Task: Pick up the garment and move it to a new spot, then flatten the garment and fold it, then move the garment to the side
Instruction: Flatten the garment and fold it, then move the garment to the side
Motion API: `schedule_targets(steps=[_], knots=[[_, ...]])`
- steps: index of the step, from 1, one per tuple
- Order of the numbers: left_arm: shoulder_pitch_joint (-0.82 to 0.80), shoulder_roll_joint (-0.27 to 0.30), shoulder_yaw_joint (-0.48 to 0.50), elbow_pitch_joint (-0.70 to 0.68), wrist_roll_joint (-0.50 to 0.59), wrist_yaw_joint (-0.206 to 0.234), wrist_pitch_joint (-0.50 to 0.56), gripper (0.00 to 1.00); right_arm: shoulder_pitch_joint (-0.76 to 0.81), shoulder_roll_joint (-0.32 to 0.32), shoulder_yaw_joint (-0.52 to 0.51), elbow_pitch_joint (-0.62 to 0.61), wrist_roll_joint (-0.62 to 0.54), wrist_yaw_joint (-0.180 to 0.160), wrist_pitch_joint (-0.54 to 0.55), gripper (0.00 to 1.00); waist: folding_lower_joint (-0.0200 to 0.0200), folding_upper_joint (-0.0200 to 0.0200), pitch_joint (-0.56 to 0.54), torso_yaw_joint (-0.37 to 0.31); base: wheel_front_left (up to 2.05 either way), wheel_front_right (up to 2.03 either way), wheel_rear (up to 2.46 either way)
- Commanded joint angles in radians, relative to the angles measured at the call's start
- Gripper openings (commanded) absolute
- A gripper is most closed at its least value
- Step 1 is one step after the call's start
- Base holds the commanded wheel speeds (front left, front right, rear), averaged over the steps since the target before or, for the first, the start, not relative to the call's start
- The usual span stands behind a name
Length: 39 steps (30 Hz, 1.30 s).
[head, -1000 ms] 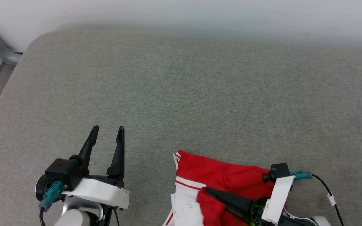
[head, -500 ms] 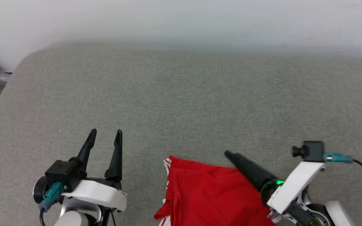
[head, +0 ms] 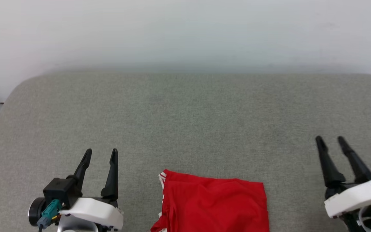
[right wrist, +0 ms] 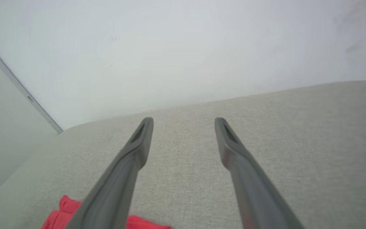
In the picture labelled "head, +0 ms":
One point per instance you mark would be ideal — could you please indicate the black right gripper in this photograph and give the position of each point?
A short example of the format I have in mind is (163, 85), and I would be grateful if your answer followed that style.
(335, 191)

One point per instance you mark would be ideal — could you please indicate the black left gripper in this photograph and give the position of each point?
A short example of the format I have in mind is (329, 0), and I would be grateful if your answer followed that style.
(90, 196)

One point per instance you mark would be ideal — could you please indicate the red and white shirt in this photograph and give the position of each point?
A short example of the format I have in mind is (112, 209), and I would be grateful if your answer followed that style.
(214, 203)

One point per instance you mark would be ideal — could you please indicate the white right wrist camera cover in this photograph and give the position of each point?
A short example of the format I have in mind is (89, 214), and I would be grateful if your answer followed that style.
(356, 196)

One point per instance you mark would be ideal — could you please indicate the white wrist camera cover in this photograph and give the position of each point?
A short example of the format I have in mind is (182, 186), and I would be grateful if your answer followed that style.
(92, 211)
(356, 196)

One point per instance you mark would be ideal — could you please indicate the white left wrist camera cover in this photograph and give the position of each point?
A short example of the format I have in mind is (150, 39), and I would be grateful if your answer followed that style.
(92, 211)

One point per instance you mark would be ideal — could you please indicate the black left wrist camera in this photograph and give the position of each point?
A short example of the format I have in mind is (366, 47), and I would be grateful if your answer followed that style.
(60, 190)

